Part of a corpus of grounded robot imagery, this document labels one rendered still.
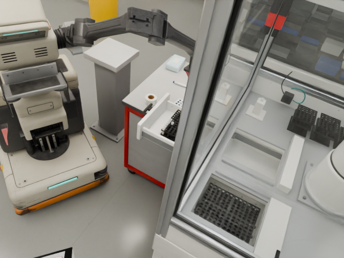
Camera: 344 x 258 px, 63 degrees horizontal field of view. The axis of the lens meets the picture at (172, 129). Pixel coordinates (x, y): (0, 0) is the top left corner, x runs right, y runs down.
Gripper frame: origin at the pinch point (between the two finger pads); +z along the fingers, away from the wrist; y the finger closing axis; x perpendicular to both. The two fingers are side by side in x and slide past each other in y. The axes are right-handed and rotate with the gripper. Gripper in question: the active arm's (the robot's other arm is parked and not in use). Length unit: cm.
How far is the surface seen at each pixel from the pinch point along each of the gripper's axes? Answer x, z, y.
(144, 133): -1.2, 10.4, -38.4
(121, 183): 27, 96, -30
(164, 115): 1.5, 13.6, -19.4
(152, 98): 19.7, 19.0, -8.4
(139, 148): 20, 58, -19
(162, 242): -42, 6, -74
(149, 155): 12, 60, -17
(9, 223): 57, 94, -101
